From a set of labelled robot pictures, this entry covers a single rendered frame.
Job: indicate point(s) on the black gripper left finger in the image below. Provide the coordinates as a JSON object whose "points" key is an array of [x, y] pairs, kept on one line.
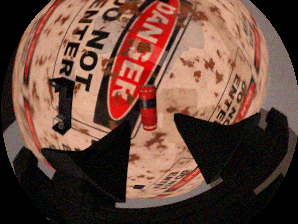
{"points": [[104, 164]]}

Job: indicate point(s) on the red cylinder with black band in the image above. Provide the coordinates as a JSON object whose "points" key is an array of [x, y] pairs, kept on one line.
{"points": [[148, 106]]}

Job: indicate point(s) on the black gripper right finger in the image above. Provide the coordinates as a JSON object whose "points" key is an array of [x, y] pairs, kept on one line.
{"points": [[212, 144]]}

